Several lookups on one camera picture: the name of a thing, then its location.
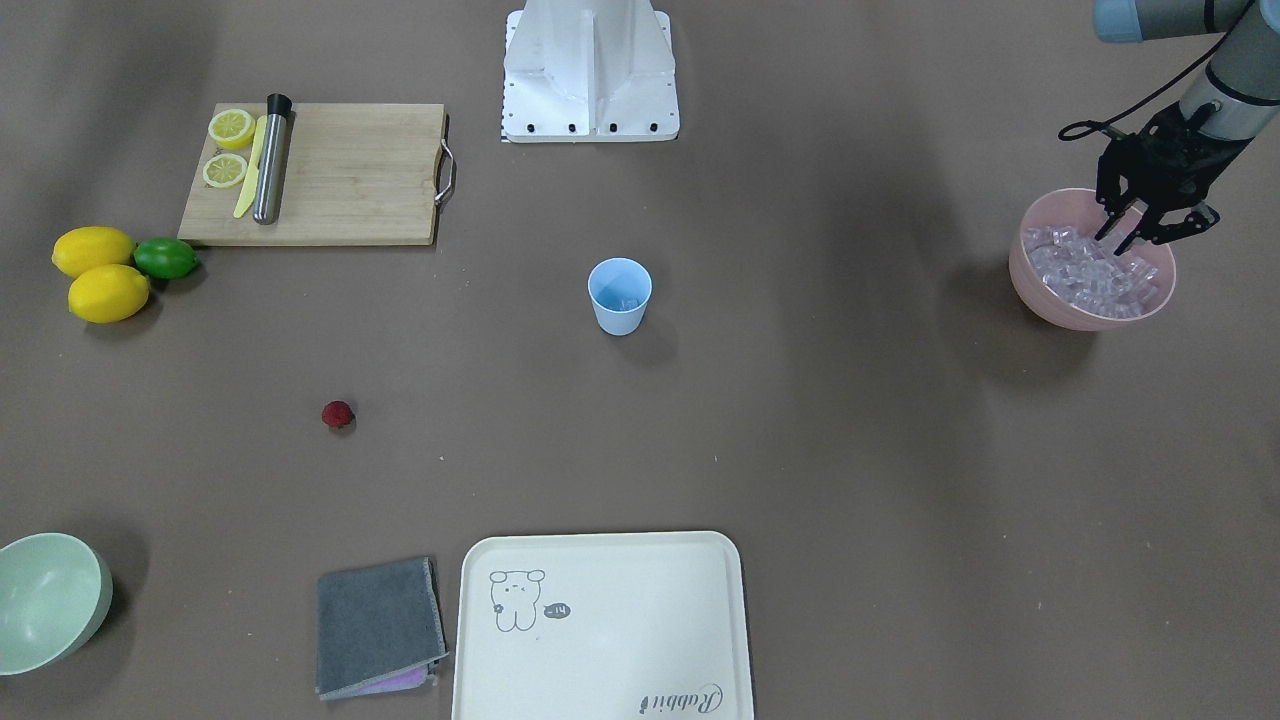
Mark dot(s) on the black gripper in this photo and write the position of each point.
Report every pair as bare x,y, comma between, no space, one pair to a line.
1172,157

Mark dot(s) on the red strawberry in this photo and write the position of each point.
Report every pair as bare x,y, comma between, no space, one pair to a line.
337,414

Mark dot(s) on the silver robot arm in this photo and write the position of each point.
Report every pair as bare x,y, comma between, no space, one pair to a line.
1241,71

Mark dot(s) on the pink bowl of ice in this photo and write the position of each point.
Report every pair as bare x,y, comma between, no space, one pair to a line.
1070,279

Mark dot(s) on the light blue plastic cup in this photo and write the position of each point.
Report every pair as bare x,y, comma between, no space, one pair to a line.
619,290

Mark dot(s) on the cream rabbit tray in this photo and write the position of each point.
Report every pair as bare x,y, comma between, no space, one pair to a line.
603,626

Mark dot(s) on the wooden cutting board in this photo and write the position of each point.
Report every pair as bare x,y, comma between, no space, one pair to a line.
355,174

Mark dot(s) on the grey folded cloth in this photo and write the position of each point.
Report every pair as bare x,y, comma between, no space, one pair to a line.
379,630

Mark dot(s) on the yellow plastic knife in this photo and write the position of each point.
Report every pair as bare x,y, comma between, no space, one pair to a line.
248,192

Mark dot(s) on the upper lemon half slice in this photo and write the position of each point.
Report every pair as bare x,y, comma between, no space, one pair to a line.
232,129

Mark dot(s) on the lemon half slice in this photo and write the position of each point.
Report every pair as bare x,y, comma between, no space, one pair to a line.
224,170
232,129

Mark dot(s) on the lower lemon half slice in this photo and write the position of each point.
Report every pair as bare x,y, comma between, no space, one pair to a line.
224,170

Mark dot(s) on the green lime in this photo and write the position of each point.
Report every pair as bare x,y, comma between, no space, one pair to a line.
165,258

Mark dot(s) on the upper whole yellow lemon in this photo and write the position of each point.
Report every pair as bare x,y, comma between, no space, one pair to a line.
85,248

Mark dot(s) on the mint green bowl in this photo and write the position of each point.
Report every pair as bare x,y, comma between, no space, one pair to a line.
55,594

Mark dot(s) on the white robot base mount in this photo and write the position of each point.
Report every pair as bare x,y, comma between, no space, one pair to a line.
589,72

